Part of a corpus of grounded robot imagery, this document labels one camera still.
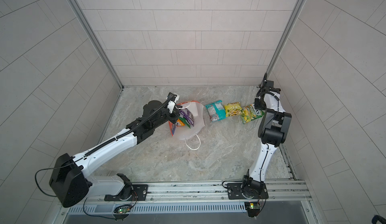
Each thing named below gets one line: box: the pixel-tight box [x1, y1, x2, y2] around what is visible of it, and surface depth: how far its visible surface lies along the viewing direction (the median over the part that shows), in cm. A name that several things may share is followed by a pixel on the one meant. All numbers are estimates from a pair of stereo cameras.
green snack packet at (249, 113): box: [241, 103, 266, 125], surface depth 98 cm
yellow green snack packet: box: [224, 101, 243, 118], surface depth 98 cm
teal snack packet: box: [205, 99, 227, 123], surface depth 101 cm
